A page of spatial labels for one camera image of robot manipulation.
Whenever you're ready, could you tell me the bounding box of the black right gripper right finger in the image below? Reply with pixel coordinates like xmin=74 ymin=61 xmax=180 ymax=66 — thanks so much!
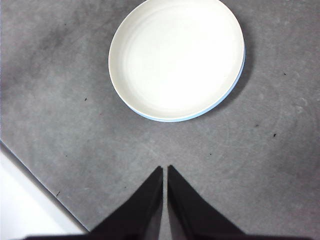
xmin=166 ymin=164 xmax=245 ymax=238

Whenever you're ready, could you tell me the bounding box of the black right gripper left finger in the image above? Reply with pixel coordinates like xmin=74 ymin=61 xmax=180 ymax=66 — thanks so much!
xmin=91 ymin=165 xmax=164 ymax=238

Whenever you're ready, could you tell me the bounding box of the white round plate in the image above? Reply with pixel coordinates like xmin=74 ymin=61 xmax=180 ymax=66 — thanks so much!
xmin=108 ymin=0 xmax=246 ymax=121

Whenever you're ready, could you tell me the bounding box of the blue round plate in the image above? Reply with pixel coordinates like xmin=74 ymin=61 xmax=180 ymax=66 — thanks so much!
xmin=134 ymin=41 xmax=247 ymax=124

